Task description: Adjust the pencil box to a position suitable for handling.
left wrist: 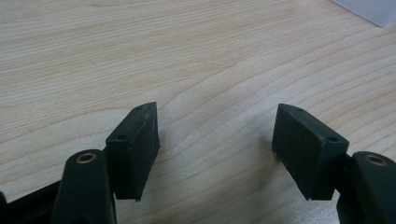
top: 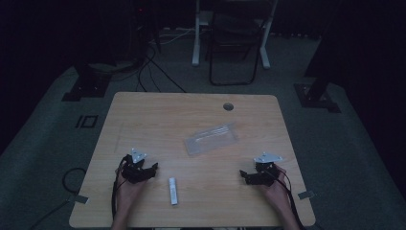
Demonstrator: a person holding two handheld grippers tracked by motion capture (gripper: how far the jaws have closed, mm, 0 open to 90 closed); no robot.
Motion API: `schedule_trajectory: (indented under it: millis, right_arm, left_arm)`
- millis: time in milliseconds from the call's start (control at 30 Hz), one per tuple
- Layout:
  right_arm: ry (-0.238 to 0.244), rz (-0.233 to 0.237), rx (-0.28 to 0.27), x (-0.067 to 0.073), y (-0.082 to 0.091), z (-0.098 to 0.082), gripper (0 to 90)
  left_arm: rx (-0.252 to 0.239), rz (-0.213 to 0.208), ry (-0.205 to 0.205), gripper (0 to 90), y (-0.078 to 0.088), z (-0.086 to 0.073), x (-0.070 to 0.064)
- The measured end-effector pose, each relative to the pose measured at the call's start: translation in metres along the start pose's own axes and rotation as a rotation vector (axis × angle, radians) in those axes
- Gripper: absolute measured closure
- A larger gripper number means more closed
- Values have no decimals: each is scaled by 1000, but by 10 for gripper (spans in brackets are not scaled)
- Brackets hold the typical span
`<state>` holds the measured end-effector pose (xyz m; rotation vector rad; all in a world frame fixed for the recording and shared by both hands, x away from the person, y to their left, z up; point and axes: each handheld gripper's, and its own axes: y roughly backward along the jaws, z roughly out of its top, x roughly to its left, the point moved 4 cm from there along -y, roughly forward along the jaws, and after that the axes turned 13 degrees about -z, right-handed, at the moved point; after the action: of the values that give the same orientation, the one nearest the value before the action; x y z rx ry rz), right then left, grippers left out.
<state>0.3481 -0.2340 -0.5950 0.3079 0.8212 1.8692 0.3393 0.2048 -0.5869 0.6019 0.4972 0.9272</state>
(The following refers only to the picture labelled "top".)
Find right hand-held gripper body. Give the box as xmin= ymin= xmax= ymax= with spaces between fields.
xmin=253 ymin=151 xmax=284 ymax=188

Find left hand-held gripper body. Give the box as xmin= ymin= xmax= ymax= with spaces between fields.
xmin=120 ymin=147 xmax=153 ymax=184

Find person's right hand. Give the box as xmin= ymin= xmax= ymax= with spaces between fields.
xmin=259 ymin=165 xmax=291 ymax=209

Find person's left hand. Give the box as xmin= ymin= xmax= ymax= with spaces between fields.
xmin=115 ymin=172 xmax=148 ymax=210

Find small white tube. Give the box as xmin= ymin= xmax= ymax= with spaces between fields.
xmin=168 ymin=176 xmax=179 ymax=206

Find grey tape piece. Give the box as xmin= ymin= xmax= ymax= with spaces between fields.
xmin=67 ymin=194 xmax=90 ymax=205
xmin=297 ymin=190 xmax=316 ymax=201

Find clear plastic bag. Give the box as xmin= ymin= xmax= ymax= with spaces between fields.
xmin=184 ymin=122 xmax=240 ymax=157

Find black stand with base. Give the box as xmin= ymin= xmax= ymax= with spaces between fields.
xmin=61 ymin=0 xmax=151 ymax=103
xmin=293 ymin=0 xmax=377 ymax=114

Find black folding chair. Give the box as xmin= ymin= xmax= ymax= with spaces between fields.
xmin=208 ymin=0 xmax=266 ymax=87

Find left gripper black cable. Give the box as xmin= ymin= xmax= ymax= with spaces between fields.
xmin=110 ymin=156 xmax=129 ymax=222

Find black looped floor cable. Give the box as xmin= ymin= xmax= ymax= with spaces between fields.
xmin=30 ymin=167 xmax=88 ymax=230

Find black floor cables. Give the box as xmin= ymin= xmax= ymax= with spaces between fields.
xmin=135 ymin=44 xmax=188 ymax=94

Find white desk frame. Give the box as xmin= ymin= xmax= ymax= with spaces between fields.
xmin=192 ymin=0 xmax=278 ymax=70

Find white floor cable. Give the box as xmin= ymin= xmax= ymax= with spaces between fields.
xmin=148 ymin=28 xmax=197 ymax=46

